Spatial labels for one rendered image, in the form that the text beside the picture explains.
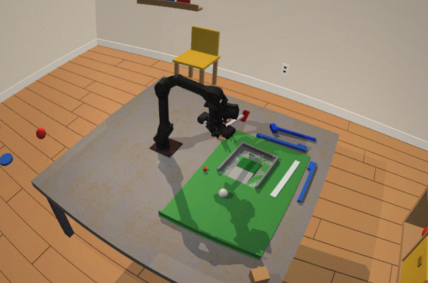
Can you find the small brown cube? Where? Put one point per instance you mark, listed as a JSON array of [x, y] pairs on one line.
[[259, 275]]

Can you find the white flat strip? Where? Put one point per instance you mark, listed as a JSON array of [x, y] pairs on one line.
[[285, 179]]

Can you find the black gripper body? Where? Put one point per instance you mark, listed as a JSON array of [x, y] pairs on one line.
[[217, 123]]

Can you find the white golf ball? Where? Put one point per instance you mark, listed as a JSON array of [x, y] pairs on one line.
[[223, 192]]

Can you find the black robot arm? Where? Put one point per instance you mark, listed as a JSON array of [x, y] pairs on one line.
[[211, 94]]

